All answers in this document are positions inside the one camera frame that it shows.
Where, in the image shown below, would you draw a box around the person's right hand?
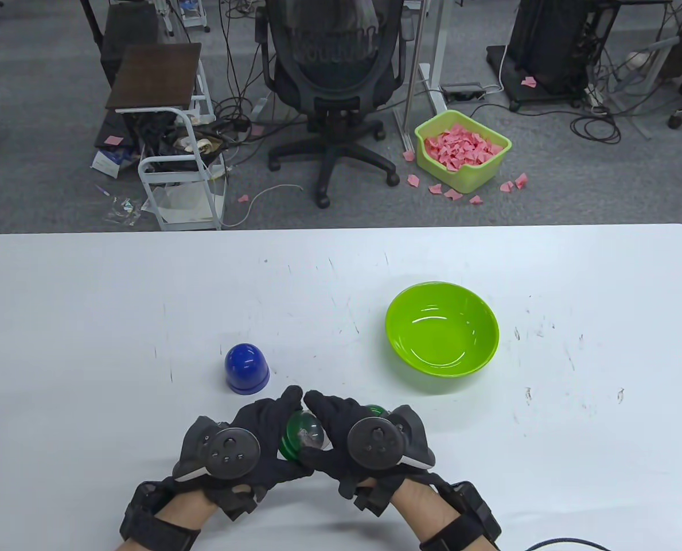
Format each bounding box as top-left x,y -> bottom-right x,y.
301,390 -> 433,499

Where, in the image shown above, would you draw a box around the person's left hand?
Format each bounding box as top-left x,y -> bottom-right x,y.
172,386 -> 318,491

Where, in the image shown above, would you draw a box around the clear plastic dome cover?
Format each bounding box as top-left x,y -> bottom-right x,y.
286,410 -> 325,455

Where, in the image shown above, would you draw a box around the blue dome dice cup cover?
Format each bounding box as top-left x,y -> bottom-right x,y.
225,343 -> 271,395

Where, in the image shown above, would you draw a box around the lime green plastic bowl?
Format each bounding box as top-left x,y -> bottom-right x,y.
385,281 -> 500,378

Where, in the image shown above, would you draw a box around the person's left forearm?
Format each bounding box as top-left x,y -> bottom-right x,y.
114,479 -> 221,551

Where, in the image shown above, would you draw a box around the person's right forearm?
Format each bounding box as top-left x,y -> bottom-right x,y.
389,476 -> 502,551

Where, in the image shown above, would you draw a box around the black round VR controller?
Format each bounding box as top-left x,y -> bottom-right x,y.
348,405 -> 437,471
172,416 -> 260,483

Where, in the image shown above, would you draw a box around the scattered pink paper scraps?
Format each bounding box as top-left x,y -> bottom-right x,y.
403,150 -> 529,205

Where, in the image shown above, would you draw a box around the clear plastic bag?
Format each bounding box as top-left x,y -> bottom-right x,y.
103,196 -> 144,226

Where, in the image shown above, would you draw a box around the white metal utility cart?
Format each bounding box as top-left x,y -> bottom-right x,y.
138,108 -> 229,231

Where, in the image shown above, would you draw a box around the light green plastic bin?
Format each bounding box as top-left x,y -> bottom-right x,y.
414,110 -> 512,194

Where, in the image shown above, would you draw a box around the pile of pink papers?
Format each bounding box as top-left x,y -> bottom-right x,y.
423,123 -> 505,172

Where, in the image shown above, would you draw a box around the white blue cardboard box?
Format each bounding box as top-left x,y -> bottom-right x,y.
91,146 -> 139,178

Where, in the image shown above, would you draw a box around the black mesh office chair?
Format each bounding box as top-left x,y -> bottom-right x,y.
255,0 -> 416,208

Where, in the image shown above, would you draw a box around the grey power box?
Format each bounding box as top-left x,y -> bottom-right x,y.
440,83 -> 486,103

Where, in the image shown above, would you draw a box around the brown top side table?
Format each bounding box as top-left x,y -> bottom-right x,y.
106,43 -> 215,124

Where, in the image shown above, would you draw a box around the black wheeled platform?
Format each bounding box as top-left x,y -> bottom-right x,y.
485,45 -> 594,113

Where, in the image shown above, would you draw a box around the dark side table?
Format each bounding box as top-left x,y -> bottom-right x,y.
81,0 -> 161,87

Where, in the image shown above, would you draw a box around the black computer tower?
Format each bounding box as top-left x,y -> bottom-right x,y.
507,0 -> 594,97

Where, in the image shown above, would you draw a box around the grey chair base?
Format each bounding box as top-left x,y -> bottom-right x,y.
605,34 -> 682,139

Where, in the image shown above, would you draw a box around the black wrist camera strap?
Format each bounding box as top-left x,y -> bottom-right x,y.
120,481 -> 201,551
418,481 -> 502,551

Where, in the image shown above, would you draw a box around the white cable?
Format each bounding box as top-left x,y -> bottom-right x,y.
221,184 -> 305,228

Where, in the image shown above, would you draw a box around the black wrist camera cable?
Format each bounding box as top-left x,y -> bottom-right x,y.
523,537 -> 601,551

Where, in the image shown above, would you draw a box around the black cable bundle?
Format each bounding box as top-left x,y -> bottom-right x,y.
212,0 -> 270,167

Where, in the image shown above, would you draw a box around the white desk frame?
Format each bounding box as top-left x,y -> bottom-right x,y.
394,0 -> 451,153

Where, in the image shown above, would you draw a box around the coiled black cable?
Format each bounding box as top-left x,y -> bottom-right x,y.
569,106 -> 623,145

